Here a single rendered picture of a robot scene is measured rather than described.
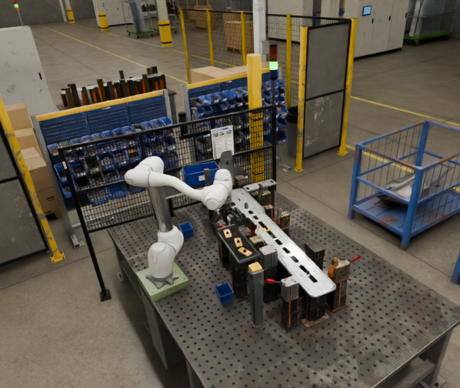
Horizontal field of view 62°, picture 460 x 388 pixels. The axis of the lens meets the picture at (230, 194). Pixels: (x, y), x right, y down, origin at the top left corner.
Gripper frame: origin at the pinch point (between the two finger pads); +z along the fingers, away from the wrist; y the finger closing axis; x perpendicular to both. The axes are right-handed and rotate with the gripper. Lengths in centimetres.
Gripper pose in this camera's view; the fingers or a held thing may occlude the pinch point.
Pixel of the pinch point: (227, 228)
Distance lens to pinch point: 245.2
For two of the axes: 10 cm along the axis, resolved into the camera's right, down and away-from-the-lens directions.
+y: 9.7, -1.6, 1.6
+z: 0.6, 8.7, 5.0
